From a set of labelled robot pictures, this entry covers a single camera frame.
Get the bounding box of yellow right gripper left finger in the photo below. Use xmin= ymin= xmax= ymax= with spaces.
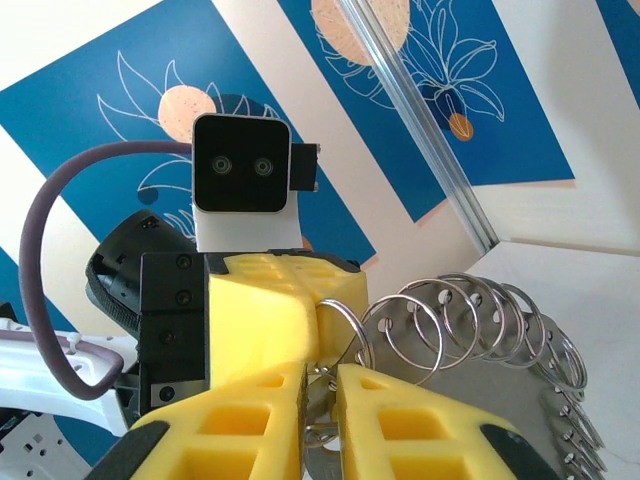
xmin=93 ymin=362 xmax=308 ymax=480

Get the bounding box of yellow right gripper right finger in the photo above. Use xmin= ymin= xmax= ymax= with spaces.
xmin=334 ymin=362 xmax=569 ymax=480

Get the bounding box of steel split keyring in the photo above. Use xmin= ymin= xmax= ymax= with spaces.
xmin=438 ymin=271 xmax=507 ymax=365
xmin=405 ymin=277 xmax=477 ymax=370
xmin=315 ymin=298 xmax=374 ymax=375
xmin=358 ymin=293 xmax=446 ymax=387
xmin=472 ymin=277 xmax=529 ymax=367

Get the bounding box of transparent plastic bag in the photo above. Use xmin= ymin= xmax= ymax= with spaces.
xmin=369 ymin=294 xmax=609 ymax=480

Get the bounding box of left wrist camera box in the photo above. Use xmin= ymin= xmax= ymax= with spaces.
xmin=189 ymin=113 xmax=321 ymax=254

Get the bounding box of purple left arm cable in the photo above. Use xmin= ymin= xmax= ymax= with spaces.
xmin=0 ymin=139 xmax=196 ymax=402

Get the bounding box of aluminium frame post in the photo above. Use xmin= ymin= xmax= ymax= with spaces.
xmin=339 ymin=0 xmax=499 ymax=254

